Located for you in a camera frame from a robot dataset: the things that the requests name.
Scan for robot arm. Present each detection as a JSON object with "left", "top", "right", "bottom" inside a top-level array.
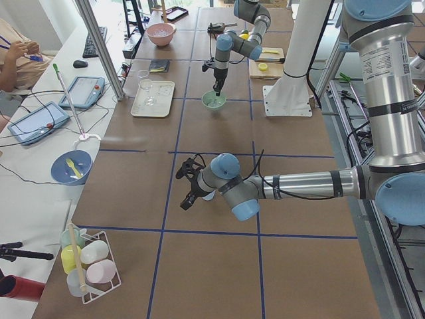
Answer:
[
  {"left": 176, "top": 1, "right": 424, "bottom": 226},
  {"left": 203, "top": 0, "right": 271, "bottom": 96}
]

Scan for yellow plastic fork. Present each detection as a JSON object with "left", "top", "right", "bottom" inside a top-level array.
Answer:
[{"left": 66, "top": 158, "right": 82, "bottom": 179}]

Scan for light blue cup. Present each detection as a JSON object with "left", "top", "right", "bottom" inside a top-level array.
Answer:
[{"left": 202, "top": 191, "right": 215, "bottom": 201}]

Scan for wooden cutting board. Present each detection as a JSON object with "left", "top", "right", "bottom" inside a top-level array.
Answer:
[{"left": 248, "top": 47, "right": 285, "bottom": 78}]

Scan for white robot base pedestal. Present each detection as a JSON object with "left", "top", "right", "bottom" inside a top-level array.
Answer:
[{"left": 264, "top": 0, "right": 333, "bottom": 117}]

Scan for lemon half slice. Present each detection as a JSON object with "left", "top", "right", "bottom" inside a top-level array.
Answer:
[{"left": 258, "top": 62, "right": 268, "bottom": 72}]

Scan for grey folded cloth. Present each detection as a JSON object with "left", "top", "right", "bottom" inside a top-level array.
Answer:
[{"left": 149, "top": 59, "right": 170, "bottom": 73}]

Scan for ice cubes in bowl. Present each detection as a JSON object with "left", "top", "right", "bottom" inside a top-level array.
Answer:
[{"left": 208, "top": 101, "right": 223, "bottom": 110}]

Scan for blue teach pendant far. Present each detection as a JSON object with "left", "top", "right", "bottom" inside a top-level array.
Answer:
[{"left": 66, "top": 76, "right": 106, "bottom": 109}]

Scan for black computer mouse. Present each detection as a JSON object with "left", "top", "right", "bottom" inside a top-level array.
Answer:
[{"left": 73, "top": 59, "right": 88, "bottom": 68}]

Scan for cream bear tray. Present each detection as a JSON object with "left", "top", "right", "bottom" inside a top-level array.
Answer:
[{"left": 130, "top": 80, "right": 175, "bottom": 118}]

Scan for pink bowl with ice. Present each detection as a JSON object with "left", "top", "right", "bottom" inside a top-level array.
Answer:
[{"left": 146, "top": 23, "right": 177, "bottom": 47}]

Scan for black keyboard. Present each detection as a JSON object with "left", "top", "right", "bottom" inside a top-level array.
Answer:
[{"left": 82, "top": 26, "right": 108, "bottom": 59}]

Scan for seated person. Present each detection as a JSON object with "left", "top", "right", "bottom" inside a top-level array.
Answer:
[{"left": 0, "top": 16, "right": 56, "bottom": 134}]

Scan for white wire cup rack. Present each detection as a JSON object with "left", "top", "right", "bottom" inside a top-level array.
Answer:
[{"left": 60, "top": 223, "right": 122, "bottom": 304}]

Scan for blue teach pendant near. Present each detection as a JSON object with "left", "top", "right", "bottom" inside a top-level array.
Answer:
[{"left": 7, "top": 102, "right": 70, "bottom": 146}]

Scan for blue teach pendant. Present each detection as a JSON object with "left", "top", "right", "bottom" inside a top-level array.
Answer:
[
  {"left": 66, "top": 76, "right": 106, "bottom": 109},
  {"left": 7, "top": 102, "right": 70, "bottom": 146}
]

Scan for clear wine glass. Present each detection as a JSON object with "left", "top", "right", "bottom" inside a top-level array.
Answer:
[{"left": 137, "top": 70, "right": 156, "bottom": 106}]

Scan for red cylinder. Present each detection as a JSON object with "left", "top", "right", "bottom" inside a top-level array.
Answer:
[{"left": 1, "top": 275, "right": 45, "bottom": 302}]

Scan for blue bowl with fork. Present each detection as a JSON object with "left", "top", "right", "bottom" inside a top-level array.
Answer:
[{"left": 50, "top": 150, "right": 92, "bottom": 186}]

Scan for aluminium frame post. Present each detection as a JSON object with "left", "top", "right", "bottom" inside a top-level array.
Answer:
[{"left": 75, "top": 0, "right": 125, "bottom": 101}]

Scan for steel muddler black tip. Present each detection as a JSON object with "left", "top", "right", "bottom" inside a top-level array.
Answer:
[{"left": 257, "top": 58, "right": 285, "bottom": 63}]

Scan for light green bowl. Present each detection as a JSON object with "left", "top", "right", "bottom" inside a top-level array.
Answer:
[{"left": 201, "top": 90, "right": 226, "bottom": 111}]

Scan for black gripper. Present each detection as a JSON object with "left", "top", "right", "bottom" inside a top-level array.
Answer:
[
  {"left": 213, "top": 68, "right": 228, "bottom": 96},
  {"left": 180, "top": 172, "right": 208, "bottom": 210}
]

